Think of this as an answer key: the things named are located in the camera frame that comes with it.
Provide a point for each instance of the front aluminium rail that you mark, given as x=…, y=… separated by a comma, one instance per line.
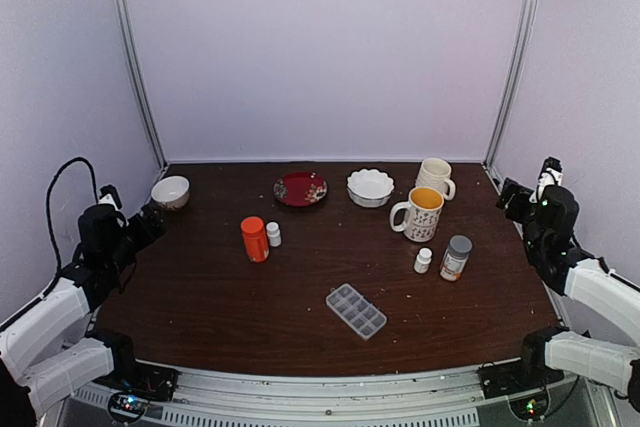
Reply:
x=451, y=397

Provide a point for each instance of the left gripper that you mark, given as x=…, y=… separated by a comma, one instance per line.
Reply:
x=156, y=224

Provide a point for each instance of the aluminium frame post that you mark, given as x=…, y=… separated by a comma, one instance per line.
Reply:
x=137, y=82
x=523, y=33

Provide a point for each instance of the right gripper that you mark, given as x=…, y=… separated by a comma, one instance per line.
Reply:
x=509, y=189

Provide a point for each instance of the left round circuit board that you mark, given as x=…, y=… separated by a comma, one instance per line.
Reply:
x=125, y=407

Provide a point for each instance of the white ceramic bowl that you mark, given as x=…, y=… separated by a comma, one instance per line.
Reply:
x=171, y=193

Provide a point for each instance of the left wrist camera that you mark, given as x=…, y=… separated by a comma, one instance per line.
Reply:
x=108, y=194

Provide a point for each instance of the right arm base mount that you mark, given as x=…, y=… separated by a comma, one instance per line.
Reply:
x=520, y=377

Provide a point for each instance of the cream ribbed mug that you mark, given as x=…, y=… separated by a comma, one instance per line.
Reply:
x=436, y=173

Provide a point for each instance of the right round circuit board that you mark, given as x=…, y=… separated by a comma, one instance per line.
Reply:
x=529, y=408

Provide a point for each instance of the amber bottle grey cap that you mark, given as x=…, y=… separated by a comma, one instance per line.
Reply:
x=455, y=258

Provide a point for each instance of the round circuit board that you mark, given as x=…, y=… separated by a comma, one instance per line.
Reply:
x=125, y=407
x=529, y=408

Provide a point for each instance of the small white pill bottle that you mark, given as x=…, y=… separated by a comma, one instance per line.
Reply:
x=422, y=260
x=273, y=234

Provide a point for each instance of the white scalloped bowl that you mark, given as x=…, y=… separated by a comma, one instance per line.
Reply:
x=370, y=188

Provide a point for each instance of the clear plastic pill organizer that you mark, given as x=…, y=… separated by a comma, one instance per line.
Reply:
x=356, y=311

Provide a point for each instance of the red floral plate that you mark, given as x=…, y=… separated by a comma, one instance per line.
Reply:
x=300, y=189

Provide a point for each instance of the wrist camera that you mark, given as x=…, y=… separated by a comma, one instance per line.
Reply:
x=550, y=174
x=108, y=194

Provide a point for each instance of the white floral mug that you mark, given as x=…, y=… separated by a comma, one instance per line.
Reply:
x=417, y=218

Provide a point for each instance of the right aluminium frame post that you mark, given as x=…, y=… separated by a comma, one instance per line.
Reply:
x=523, y=33

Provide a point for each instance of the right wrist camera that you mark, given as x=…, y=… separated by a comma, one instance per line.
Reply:
x=550, y=174

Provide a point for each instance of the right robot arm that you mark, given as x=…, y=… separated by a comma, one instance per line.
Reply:
x=547, y=216

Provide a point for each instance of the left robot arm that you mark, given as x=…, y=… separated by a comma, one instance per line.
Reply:
x=109, y=244

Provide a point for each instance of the orange pill bottle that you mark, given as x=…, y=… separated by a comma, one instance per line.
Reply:
x=255, y=239

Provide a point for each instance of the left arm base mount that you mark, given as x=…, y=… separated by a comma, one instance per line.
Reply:
x=146, y=380

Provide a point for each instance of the left aluminium frame post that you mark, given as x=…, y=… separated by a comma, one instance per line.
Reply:
x=137, y=82

